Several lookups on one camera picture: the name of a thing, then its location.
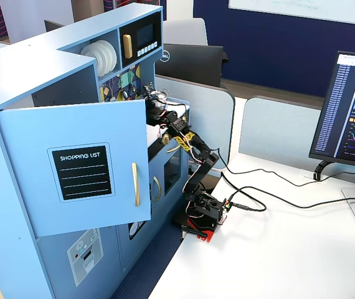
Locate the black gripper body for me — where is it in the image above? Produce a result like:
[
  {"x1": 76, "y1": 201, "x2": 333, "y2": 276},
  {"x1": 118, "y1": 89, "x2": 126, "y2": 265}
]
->
[{"x1": 146, "y1": 97, "x2": 169, "y2": 121}]

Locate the steel toy ladle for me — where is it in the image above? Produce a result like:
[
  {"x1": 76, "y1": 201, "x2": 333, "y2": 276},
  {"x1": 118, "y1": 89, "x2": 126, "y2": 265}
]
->
[{"x1": 120, "y1": 73, "x2": 129, "y2": 99}]

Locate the steel toy spatula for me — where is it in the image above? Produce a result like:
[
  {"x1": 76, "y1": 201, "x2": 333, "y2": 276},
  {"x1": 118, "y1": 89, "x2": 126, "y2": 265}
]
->
[{"x1": 108, "y1": 79, "x2": 118, "y2": 102}]

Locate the black dell monitor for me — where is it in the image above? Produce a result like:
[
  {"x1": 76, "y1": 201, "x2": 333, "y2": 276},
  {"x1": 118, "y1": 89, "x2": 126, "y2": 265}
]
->
[{"x1": 155, "y1": 43, "x2": 229, "y2": 88}]

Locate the white toy plate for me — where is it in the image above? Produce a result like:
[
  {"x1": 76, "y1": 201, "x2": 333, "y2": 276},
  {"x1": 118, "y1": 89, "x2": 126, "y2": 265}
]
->
[
  {"x1": 104, "y1": 39, "x2": 118, "y2": 72},
  {"x1": 98, "y1": 40, "x2": 114, "y2": 75},
  {"x1": 80, "y1": 42, "x2": 107, "y2": 77}
]

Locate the grey desk divider panel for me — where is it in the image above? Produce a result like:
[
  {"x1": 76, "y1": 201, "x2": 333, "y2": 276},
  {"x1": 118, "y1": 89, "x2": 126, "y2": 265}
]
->
[
  {"x1": 154, "y1": 75, "x2": 236, "y2": 169},
  {"x1": 239, "y1": 96, "x2": 325, "y2": 163}
]

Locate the black toy microwave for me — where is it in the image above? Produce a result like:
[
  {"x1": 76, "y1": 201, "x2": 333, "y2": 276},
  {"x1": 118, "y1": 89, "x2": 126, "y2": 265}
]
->
[{"x1": 118, "y1": 11, "x2": 162, "y2": 68}]

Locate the blue oven door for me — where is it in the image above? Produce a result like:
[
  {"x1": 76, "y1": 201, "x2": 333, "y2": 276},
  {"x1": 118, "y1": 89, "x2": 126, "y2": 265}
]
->
[{"x1": 162, "y1": 124, "x2": 191, "y2": 202}]

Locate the grey office chair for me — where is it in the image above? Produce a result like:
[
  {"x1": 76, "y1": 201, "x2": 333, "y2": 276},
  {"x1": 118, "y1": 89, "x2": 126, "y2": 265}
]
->
[{"x1": 163, "y1": 17, "x2": 209, "y2": 47}]

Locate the blue shopping list fridge door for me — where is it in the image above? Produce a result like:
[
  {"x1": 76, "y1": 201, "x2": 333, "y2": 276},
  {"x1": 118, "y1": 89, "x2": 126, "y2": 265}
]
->
[{"x1": 0, "y1": 98, "x2": 152, "y2": 238}]

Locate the red table clamp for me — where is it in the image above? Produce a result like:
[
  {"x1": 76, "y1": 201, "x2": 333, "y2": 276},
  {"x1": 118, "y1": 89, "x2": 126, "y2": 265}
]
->
[{"x1": 181, "y1": 217, "x2": 217, "y2": 244}]

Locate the blue toy play kitchen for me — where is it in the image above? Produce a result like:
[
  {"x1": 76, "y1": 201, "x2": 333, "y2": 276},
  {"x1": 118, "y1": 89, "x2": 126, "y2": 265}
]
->
[{"x1": 0, "y1": 2, "x2": 192, "y2": 299}]

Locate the whiteboard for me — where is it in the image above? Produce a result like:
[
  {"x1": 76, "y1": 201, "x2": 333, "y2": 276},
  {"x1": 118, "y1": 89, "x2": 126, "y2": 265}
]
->
[{"x1": 228, "y1": 0, "x2": 355, "y2": 27}]

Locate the blue ice dispenser door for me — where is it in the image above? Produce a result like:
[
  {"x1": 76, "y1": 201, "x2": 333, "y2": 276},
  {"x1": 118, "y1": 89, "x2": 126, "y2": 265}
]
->
[{"x1": 35, "y1": 224, "x2": 124, "y2": 299}]

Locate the computer monitor with graphs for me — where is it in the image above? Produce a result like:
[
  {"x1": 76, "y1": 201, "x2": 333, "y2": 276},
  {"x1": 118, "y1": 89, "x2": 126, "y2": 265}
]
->
[{"x1": 308, "y1": 50, "x2": 355, "y2": 180}]

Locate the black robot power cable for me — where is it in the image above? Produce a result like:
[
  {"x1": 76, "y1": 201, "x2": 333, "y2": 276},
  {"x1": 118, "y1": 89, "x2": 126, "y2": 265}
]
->
[{"x1": 220, "y1": 173, "x2": 355, "y2": 213}]

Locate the clear desk cable port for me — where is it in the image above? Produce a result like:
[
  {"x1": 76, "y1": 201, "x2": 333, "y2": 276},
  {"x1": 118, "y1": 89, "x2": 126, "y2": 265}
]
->
[{"x1": 300, "y1": 169, "x2": 327, "y2": 184}]

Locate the black monitor bracket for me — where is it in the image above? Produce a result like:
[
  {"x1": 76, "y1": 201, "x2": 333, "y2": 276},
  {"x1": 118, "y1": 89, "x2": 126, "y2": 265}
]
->
[{"x1": 313, "y1": 159, "x2": 333, "y2": 182}]

